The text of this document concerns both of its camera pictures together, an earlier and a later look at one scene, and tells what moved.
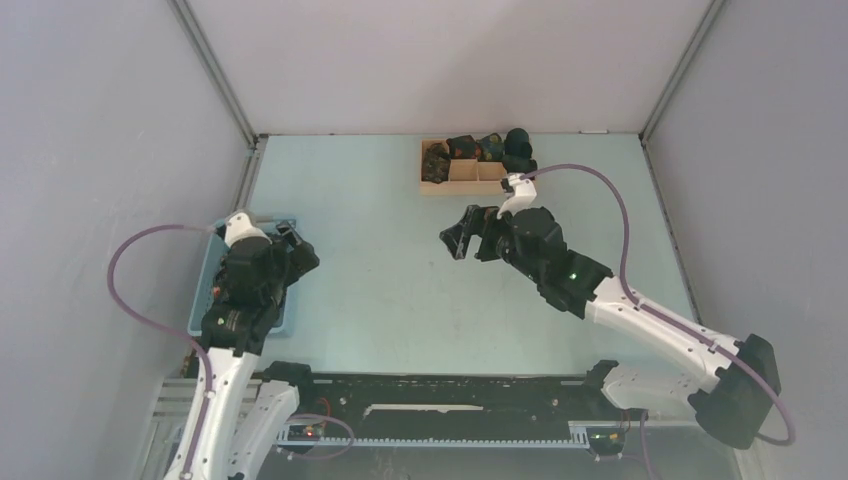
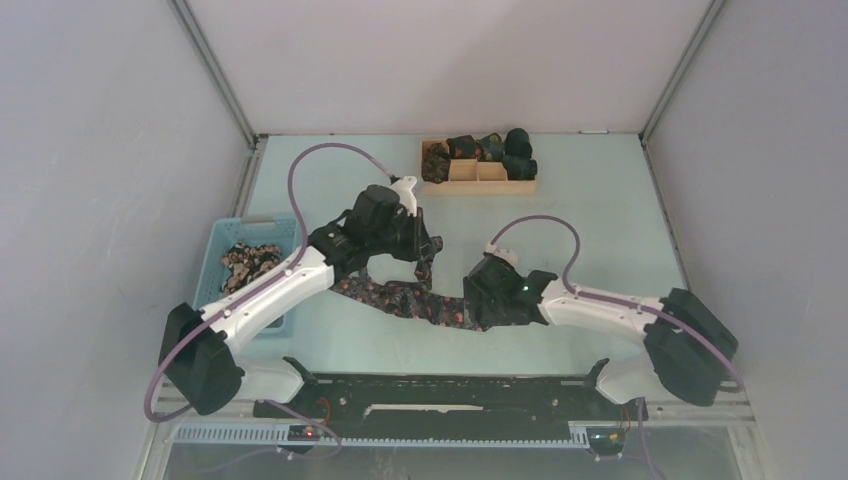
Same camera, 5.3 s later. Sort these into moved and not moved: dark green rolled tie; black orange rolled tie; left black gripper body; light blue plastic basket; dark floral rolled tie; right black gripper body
Moved: right black gripper body; left black gripper body
Not moved: black orange rolled tie; dark green rolled tie; dark floral rolled tie; light blue plastic basket
